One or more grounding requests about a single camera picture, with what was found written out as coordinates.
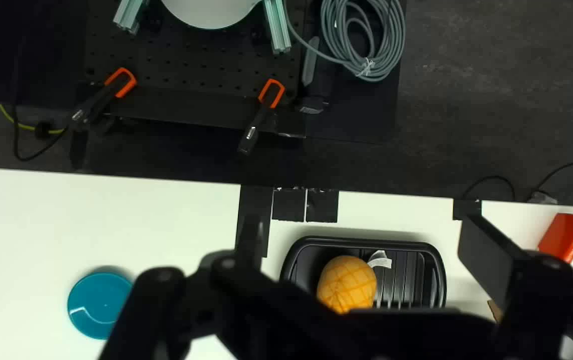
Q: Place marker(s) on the light aluminium bracket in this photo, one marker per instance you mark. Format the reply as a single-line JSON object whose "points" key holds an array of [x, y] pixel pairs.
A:
{"points": [[132, 13], [279, 26]]}

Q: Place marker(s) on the black perforated mounting board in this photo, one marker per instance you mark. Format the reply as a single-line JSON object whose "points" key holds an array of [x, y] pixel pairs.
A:
{"points": [[193, 66]]}

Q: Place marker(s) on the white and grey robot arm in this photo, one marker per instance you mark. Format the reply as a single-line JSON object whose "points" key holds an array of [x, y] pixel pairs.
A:
{"points": [[208, 13]]}

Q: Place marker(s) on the orange toy pineapple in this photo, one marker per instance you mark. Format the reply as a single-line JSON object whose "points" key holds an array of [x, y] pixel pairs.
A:
{"points": [[346, 283]]}

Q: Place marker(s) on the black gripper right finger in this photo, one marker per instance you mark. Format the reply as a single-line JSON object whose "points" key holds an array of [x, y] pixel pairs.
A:
{"points": [[540, 306]]}

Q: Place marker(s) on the teal round plate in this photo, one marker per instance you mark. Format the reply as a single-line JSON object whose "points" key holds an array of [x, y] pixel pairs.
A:
{"points": [[97, 306]]}

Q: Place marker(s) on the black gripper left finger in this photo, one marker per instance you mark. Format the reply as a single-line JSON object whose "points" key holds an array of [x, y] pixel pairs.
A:
{"points": [[166, 312]]}

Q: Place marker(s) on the orange and white box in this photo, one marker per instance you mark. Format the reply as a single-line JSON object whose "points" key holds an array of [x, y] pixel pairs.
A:
{"points": [[563, 237]]}

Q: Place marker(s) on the black ribbed tray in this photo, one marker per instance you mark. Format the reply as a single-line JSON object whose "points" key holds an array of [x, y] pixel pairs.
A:
{"points": [[299, 260]]}

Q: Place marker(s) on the black base platform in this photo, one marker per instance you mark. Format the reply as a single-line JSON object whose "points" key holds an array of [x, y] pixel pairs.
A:
{"points": [[26, 52]]}

